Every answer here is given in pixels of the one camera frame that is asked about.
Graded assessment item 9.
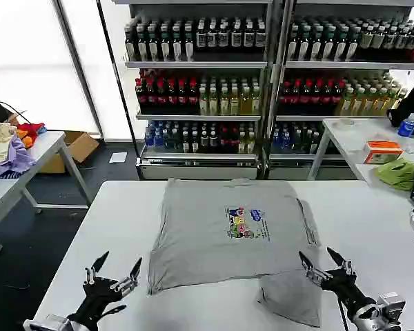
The orange tissue box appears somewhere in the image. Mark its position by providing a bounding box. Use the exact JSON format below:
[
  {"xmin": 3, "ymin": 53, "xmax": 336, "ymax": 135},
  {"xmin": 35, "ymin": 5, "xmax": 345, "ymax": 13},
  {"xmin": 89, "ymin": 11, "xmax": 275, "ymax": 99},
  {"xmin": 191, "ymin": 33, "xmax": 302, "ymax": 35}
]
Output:
[{"xmin": 362, "ymin": 139, "xmax": 404, "ymax": 165}]

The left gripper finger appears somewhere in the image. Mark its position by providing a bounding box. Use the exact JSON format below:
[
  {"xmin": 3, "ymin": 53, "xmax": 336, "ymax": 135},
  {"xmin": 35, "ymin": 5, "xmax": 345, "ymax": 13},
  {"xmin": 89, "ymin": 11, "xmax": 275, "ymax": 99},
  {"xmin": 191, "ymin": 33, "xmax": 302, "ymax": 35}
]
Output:
[
  {"xmin": 110, "ymin": 257, "xmax": 143, "ymax": 298},
  {"xmin": 83, "ymin": 250, "xmax": 110, "ymax": 285}
]

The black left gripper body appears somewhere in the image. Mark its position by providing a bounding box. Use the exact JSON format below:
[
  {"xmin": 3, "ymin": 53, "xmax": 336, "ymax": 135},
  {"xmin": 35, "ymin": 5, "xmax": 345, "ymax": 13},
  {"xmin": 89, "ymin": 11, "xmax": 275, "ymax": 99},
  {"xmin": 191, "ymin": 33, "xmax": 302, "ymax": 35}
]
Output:
[{"xmin": 67, "ymin": 277, "xmax": 125, "ymax": 329}]

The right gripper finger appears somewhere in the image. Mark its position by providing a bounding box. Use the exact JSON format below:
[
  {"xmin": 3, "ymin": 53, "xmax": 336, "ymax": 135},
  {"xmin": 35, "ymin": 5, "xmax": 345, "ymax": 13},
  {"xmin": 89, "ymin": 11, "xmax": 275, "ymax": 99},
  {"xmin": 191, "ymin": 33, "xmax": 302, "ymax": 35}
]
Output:
[
  {"xmin": 326, "ymin": 247, "xmax": 357, "ymax": 277},
  {"xmin": 298, "ymin": 250, "xmax": 333, "ymax": 288}
]

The white side table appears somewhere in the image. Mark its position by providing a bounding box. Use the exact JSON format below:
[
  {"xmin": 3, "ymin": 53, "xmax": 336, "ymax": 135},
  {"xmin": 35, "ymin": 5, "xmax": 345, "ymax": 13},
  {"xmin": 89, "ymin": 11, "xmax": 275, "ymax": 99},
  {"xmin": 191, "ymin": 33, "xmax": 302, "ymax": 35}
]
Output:
[
  {"xmin": 0, "ymin": 130, "xmax": 92, "ymax": 253},
  {"xmin": 306, "ymin": 117, "xmax": 414, "ymax": 199}
]

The red cloth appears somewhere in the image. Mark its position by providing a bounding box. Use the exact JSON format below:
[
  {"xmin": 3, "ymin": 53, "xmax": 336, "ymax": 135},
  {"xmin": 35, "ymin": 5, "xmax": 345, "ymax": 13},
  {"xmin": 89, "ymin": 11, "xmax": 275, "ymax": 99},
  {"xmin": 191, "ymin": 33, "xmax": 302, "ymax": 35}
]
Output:
[{"xmin": 16, "ymin": 121, "xmax": 46, "ymax": 143}]

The grey printed t-shirt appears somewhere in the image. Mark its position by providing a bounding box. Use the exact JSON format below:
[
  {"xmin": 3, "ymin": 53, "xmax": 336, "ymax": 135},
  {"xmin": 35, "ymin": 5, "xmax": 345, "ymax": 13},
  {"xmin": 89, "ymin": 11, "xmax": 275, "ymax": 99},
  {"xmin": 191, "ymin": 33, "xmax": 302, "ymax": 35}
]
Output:
[{"xmin": 146, "ymin": 177, "xmax": 324, "ymax": 328}]

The blue water bottle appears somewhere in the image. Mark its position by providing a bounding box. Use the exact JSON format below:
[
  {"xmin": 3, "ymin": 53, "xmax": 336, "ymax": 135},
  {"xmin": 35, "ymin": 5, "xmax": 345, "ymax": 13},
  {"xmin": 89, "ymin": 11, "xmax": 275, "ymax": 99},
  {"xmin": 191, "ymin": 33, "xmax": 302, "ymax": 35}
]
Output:
[{"xmin": 397, "ymin": 112, "xmax": 414, "ymax": 138}]

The steel shelf with bottles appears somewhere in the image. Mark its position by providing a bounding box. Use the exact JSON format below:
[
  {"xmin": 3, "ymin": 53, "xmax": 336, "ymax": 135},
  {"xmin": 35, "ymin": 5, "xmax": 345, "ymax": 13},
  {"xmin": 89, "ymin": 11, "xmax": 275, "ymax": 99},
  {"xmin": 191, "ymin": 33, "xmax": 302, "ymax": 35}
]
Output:
[
  {"xmin": 267, "ymin": 0, "xmax": 414, "ymax": 180},
  {"xmin": 112, "ymin": 0, "xmax": 274, "ymax": 181}
]

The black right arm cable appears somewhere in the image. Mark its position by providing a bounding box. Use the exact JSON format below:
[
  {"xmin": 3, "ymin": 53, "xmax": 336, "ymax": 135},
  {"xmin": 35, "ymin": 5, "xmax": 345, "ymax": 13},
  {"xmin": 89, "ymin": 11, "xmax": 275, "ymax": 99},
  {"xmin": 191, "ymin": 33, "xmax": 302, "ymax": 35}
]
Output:
[{"xmin": 336, "ymin": 299, "xmax": 350, "ymax": 331}]

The green cloth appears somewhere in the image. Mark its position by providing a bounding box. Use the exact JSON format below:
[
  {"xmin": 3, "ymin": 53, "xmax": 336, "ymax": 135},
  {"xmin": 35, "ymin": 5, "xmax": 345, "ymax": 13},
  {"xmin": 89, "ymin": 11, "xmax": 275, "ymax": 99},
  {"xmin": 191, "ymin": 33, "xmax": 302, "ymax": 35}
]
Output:
[{"xmin": 372, "ymin": 157, "xmax": 414, "ymax": 192}]

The black slanted pole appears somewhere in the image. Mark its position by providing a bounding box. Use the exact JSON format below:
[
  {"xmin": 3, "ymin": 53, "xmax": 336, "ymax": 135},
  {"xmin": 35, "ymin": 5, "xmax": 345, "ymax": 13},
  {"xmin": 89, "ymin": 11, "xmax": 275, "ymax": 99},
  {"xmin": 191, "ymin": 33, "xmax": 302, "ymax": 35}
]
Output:
[{"xmin": 95, "ymin": 0, "xmax": 142, "ymax": 180}]

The purple cloth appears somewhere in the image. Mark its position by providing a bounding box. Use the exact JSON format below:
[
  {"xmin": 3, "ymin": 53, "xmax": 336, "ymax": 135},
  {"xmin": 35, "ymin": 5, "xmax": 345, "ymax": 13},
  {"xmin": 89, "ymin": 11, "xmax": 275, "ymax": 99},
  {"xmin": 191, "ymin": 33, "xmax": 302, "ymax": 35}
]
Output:
[{"xmin": 0, "ymin": 133, "xmax": 37, "ymax": 180}]

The brown cardboard box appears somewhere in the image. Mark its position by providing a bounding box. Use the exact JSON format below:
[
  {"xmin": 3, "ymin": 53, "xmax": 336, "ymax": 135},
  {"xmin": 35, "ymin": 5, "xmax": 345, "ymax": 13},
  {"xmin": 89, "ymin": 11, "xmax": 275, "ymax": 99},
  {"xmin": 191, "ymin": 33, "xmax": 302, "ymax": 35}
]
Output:
[{"xmin": 37, "ymin": 130, "xmax": 101, "ymax": 174}]

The orange cloth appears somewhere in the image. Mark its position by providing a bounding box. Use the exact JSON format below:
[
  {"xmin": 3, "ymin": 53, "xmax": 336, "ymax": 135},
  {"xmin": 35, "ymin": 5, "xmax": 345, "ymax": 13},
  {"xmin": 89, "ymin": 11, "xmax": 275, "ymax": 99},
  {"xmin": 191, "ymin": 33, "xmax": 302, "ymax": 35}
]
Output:
[{"xmin": 14, "ymin": 128, "xmax": 34, "ymax": 150}]

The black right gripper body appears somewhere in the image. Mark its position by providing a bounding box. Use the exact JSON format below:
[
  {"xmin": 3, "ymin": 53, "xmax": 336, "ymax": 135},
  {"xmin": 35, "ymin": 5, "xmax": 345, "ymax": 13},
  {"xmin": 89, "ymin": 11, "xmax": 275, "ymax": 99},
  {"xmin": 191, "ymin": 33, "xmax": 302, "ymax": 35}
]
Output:
[{"xmin": 321, "ymin": 270, "xmax": 377, "ymax": 314}]

